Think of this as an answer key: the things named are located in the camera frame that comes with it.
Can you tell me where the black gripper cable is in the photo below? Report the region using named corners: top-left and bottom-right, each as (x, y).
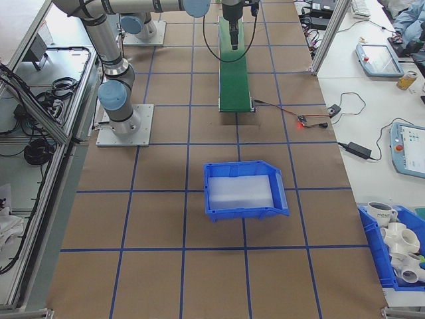
top-left (202, 11), bottom-right (259, 63)

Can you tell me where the V-shaped metal bar frame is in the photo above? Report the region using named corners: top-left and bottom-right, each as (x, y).
top-left (0, 0), bottom-right (102, 312)

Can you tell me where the aluminium profile post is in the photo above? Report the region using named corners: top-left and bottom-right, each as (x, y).
top-left (310, 0), bottom-right (353, 76)

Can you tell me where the green belt conveyor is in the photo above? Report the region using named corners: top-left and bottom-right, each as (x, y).
top-left (217, 15), bottom-right (257, 114)

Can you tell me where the white mug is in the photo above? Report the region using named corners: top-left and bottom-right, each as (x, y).
top-left (367, 201), bottom-right (399, 227)

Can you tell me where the large black power brick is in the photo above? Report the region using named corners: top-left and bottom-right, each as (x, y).
top-left (303, 16), bottom-right (331, 29)

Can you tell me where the black computer with label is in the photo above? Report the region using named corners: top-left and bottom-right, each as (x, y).
top-left (310, 0), bottom-right (337, 13)

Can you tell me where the blue open-front plastic bin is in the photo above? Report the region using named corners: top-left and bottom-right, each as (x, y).
top-left (203, 159), bottom-right (291, 223)

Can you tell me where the thin black device cable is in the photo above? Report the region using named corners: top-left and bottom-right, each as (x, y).
top-left (331, 92), bottom-right (366, 126)

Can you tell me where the yellow drink can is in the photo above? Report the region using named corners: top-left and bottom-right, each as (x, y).
top-left (396, 70), bottom-right (418, 91)

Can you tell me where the black adapter cable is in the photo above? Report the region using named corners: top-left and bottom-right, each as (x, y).
top-left (337, 118), bottom-right (404, 162)

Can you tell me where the blue grey teach pendant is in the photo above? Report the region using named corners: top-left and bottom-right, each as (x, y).
top-left (355, 43), bottom-right (405, 78)
top-left (388, 122), bottom-right (425, 176)

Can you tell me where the white keyboard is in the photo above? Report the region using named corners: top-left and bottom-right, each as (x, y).
top-left (350, 0), bottom-right (372, 20)

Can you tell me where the white square base plate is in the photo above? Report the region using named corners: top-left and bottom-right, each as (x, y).
top-left (96, 103), bottom-right (155, 148)
top-left (123, 20), bottom-right (167, 47)

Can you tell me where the blue storage crate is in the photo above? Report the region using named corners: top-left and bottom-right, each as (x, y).
top-left (357, 205), bottom-right (425, 292)

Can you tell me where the person's sleeved arm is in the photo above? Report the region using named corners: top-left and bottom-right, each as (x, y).
top-left (392, 0), bottom-right (425, 43)

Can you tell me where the black pouch with wires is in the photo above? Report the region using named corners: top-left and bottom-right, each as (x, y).
top-left (388, 35), bottom-right (425, 63)

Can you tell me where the white PVC pipe fitting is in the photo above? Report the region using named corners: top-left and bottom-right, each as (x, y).
top-left (380, 221), bottom-right (420, 255)
top-left (390, 252), bottom-right (424, 285)

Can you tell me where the red white connector bundle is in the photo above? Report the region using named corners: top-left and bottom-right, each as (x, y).
top-left (303, 28), bottom-right (325, 54)

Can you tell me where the black coiled cable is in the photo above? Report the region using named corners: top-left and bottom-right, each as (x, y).
top-left (23, 138), bottom-right (56, 166)
top-left (51, 76), bottom-right (78, 99)

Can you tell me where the small black power adapter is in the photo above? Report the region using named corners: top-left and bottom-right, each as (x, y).
top-left (346, 142), bottom-right (373, 159)

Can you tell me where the white cloth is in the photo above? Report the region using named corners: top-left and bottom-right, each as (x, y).
top-left (0, 184), bottom-right (26, 266)

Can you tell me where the grey black box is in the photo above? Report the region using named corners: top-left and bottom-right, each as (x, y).
top-left (21, 32), bottom-right (50, 71)

